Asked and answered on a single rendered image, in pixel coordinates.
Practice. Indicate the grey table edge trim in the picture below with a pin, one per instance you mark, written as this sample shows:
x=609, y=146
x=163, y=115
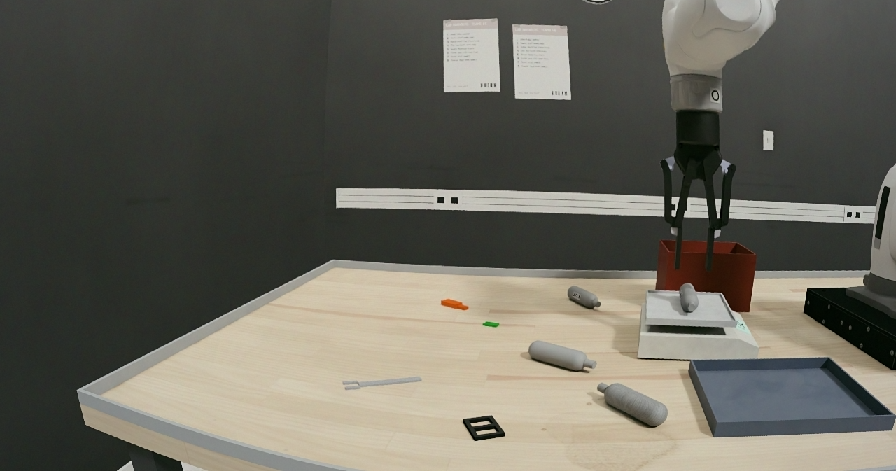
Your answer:
x=89, y=395

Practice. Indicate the black rectangular buckle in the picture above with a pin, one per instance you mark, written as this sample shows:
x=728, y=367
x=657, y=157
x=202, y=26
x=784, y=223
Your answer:
x=473, y=429

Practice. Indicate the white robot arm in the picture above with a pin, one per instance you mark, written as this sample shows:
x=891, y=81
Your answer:
x=700, y=36

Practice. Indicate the white digital scale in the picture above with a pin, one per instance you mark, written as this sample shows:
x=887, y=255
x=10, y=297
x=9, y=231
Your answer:
x=664, y=337

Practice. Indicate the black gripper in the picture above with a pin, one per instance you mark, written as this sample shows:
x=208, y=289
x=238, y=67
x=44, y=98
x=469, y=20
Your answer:
x=698, y=156

